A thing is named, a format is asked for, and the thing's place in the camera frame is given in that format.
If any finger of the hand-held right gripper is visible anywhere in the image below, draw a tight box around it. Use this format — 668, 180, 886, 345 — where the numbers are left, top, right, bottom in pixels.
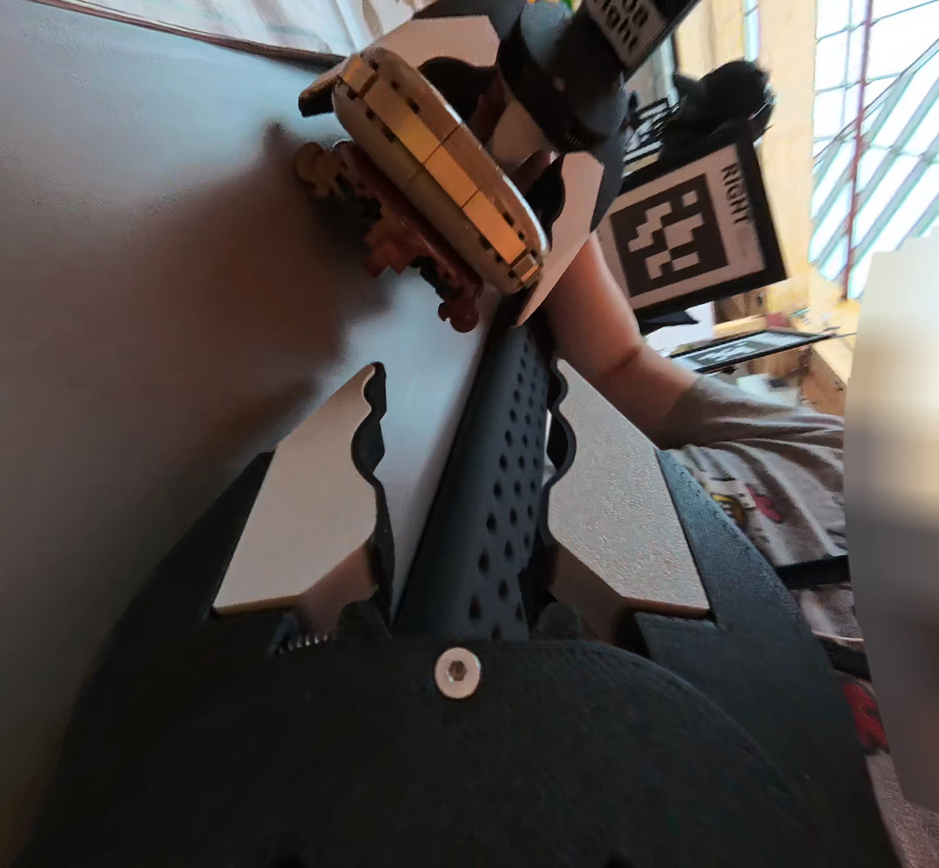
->
483, 101, 606, 328
299, 19, 506, 119

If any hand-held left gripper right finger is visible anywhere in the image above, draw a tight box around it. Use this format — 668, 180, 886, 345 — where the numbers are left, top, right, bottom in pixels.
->
537, 358, 713, 636

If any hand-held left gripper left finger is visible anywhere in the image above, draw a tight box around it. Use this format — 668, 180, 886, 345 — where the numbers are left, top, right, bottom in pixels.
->
213, 362, 397, 628

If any tan round brick pot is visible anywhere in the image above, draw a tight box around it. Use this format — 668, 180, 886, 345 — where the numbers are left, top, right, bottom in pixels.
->
295, 46, 551, 335

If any person's right forearm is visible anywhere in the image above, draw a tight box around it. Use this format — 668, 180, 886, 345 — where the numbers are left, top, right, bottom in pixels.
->
543, 233, 705, 447

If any grey desk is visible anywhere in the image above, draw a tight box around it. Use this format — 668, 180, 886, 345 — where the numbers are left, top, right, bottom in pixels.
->
0, 0, 514, 868

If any black framed marker sign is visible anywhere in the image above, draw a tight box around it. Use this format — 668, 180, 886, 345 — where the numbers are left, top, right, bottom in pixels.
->
596, 140, 789, 319

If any person's grey printed shirt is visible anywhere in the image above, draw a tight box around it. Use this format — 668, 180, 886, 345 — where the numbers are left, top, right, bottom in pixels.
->
653, 373, 892, 868

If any flat black framed sign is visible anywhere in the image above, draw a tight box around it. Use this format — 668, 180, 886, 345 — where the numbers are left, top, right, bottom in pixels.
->
664, 327, 841, 375

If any glass skylight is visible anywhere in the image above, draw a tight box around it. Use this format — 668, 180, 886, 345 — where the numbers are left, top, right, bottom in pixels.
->
807, 0, 939, 300

